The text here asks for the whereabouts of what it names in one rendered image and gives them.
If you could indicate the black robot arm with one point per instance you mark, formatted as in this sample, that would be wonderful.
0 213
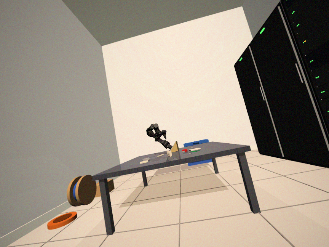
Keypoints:
150 133

